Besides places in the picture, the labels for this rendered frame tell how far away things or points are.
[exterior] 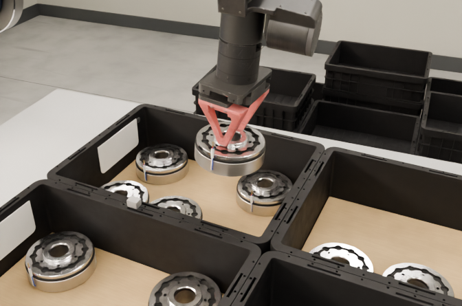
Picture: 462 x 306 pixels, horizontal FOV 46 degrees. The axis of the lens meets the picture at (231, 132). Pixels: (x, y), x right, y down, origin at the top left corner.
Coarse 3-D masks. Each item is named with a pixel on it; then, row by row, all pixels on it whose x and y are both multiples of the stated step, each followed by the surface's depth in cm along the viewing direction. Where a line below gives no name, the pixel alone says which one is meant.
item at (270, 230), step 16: (160, 112) 110; (176, 112) 109; (112, 128) 103; (96, 144) 99; (304, 144) 98; (320, 144) 98; (64, 160) 93; (48, 176) 89; (304, 176) 89; (96, 192) 85; (112, 192) 85; (144, 208) 82; (160, 208) 82; (288, 208) 82; (208, 224) 79; (272, 224) 78; (256, 240) 75
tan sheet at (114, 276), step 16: (96, 256) 87; (112, 256) 87; (16, 272) 84; (96, 272) 84; (112, 272) 84; (128, 272) 84; (144, 272) 84; (160, 272) 84; (0, 288) 81; (16, 288) 81; (32, 288) 81; (80, 288) 81; (96, 288) 81; (112, 288) 81; (128, 288) 81; (144, 288) 81; (0, 304) 78; (16, 304) 78; (32, 304) 78; (48, 304) 78; (64, 304) 78; (80, 304) 78; (96, 304) 78; (112, 304) 78; (128, 304) 78; (144, 304) 78
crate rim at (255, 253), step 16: (32, 192) 86; (64, 192) 86; (80, 192) 85; (0, 208) 82; (112, 208) 83; (128, 208) 82; (176, 224) 78; (192, 224) 78; (224, 240) 75; (240, 240) 75; (256, 256) 73; (240, 272) 70; (240, 288) 68; (224, 304) 66
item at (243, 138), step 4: (224, 128) 80; (224, 132) 80; (236, 132) 80; (240, 132) 80; (244, 132) 80; (240, 136) 79; (244, 136) 79; (216, 140) 78; (240, 140) 78; (244, 140) 78; (228, 144) 77; (232, 144) 77; (236, 144) 77; (240, 144) 77
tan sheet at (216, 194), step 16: (192, 160) 111; (128, 176) 107; (192, 176) 107; (208, 176) 107; (224, 176) 107; (240, 176) 107; (160, 192) 102; (176, 192) 102; (192, 192) 102; (208, 192) 102; (224, 192) 102; (208, 208) 98; (224, 208) 98; (240, 208) 98; (224, 224) 94; (240, 224) 94; (256, 224) 94
